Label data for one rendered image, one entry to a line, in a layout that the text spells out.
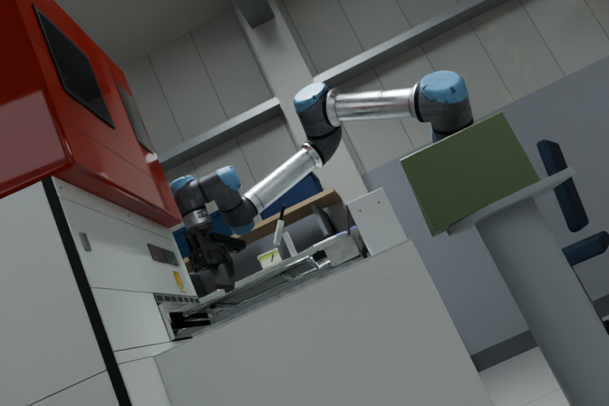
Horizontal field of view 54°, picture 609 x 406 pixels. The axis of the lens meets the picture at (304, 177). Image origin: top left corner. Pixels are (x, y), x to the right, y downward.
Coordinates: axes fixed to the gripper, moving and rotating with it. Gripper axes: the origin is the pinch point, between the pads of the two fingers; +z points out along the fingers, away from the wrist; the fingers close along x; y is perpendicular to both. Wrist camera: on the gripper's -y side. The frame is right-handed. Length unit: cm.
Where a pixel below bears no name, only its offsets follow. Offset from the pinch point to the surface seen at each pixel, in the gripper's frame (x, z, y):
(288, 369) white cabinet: 31.0, 24.1, 19.4
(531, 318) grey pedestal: 60, 38, -34
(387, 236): 51, 7, -7
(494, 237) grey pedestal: 61, 17, -34
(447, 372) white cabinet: 54, 38, -1
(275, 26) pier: -114, -195, -228
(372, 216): 50, 1, -6
